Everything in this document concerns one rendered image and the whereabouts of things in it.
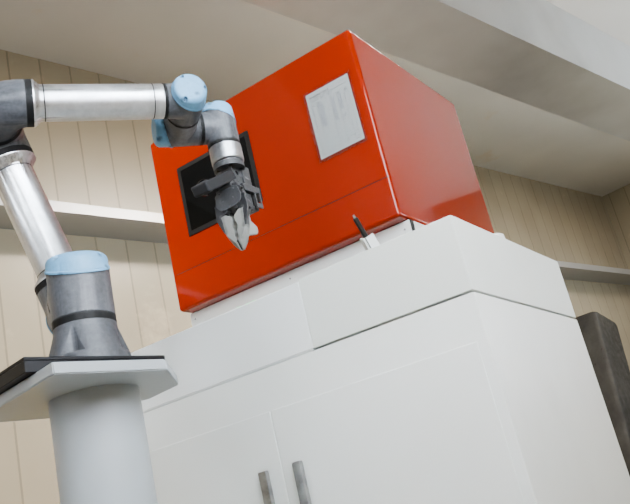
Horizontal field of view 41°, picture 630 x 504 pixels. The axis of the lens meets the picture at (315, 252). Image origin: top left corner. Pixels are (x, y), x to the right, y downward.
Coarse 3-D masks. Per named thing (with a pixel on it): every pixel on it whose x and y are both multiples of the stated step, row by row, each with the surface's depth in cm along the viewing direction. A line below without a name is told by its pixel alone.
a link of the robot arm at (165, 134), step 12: (156, 120) 186; (168, 120) 182; (156, 132) 186; (168, 132) 186; (180, 132) 184; (192, 132) 186; (204, 132) 189; (156, 144) 188; (168, 144) 188; (180, 144) 189; (192, 144) 190
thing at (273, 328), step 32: (288, 288) 169; (224, 320) 177; (256, 320) 172; (288, 320) 168; (160, 352) 186; (192, 352) 181; (224, 352) 176; (256, 352) 171; (288, 352) 167; (192, 384) 179
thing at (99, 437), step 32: (32, 384) 133; (64, 384) 136; (96, 384) 141; (128, 384) 147; (160, 384) 153; (0, 416) 148; (32, 416) 154; (64, 416) 142; (96, 416) 141; (128, 416) 144; (64, 448) 141; (96, 448) 139; (128, 448) 141; (64, 480) 140; (96, 480) 137; (128, 480) 139
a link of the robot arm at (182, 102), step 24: (0, 96) 163; (24, 96) 163; (48, 96) 166; (72, 96) 167; (96, 96) 169; (120, 96) 171; (144, 96) 172; (168, 96) 174; (192, 96) 173; (0, 120) 164; (24, 120) 165; (48, 120) 169; (72, 120) 170; (96, 120) 173; (192, 120) 180
